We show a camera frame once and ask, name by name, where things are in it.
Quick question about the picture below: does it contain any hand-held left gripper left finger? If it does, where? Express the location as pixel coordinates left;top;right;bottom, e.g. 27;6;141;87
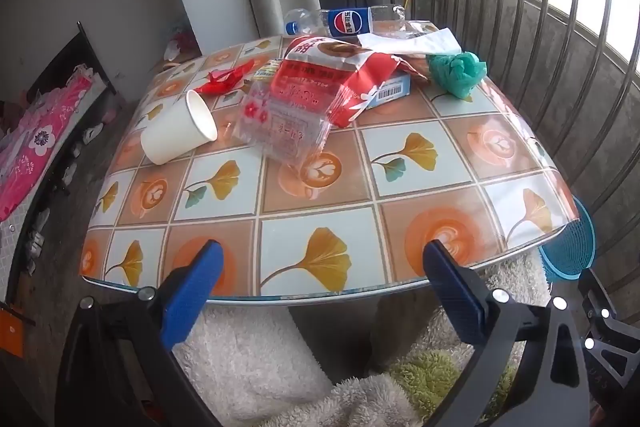
57;239;226;427

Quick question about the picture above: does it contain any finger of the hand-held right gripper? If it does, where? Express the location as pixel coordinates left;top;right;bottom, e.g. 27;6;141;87
575;269;640;408

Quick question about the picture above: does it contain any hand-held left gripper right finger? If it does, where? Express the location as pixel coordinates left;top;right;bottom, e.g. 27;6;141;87
422;239;588;427

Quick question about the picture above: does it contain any blue plastic mesh basket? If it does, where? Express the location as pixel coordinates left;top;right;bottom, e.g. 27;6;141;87
537;194;597;284

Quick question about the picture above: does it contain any white paper cup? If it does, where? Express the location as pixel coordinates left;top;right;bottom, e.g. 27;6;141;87
140;90;219;166

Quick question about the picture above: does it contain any clear red-flowered plastic bag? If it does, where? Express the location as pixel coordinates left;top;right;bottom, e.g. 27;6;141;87
235;59;333;168

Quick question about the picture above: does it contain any red plastic wrapper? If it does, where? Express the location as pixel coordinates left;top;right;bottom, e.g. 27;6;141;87
194;59;256;95

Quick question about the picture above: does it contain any light blue carton box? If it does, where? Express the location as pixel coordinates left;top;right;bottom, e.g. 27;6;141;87
365;72;412;109

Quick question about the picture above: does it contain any green plastic bag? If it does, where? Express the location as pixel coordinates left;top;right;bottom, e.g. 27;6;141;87
426;52;488;98

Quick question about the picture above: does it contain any red and white snack bag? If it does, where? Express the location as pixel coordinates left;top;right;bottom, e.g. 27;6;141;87
272;36;401;128

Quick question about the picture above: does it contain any white disposable glove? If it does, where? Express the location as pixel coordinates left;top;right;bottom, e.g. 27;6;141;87
357;28;462;56

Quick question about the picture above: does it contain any blue label plastic bottle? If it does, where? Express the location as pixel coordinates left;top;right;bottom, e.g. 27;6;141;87
284;4;406;38

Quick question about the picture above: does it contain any fluffy white green blanket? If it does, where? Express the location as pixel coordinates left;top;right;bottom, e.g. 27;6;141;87
172;252;551;427

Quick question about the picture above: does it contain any orange box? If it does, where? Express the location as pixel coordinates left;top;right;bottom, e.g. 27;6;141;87
0;309;23;358

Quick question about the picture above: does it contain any pink flowered blanket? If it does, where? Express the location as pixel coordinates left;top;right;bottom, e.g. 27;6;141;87
0;67;113;223

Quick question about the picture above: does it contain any pink and white cloth pile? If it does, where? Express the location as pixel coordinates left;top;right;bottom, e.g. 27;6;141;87
162;27;198;62

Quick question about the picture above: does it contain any black bed frame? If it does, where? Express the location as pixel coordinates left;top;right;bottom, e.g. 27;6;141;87
25;21;118;108

